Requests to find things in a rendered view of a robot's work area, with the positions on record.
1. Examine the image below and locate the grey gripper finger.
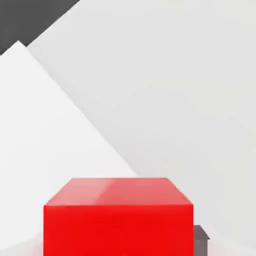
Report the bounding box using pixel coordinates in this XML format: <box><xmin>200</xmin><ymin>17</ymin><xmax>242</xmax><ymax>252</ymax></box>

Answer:
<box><xmin>193</xmin><ymin>224</ymin><xmax>229</xmax><ymax>256</ymax></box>

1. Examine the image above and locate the small red cube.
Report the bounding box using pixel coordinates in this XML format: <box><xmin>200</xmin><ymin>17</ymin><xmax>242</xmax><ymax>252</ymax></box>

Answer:
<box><xmin>43</xmin><ymin>177</ymin><xmax>195</xmax><ymax>256</ymax></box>

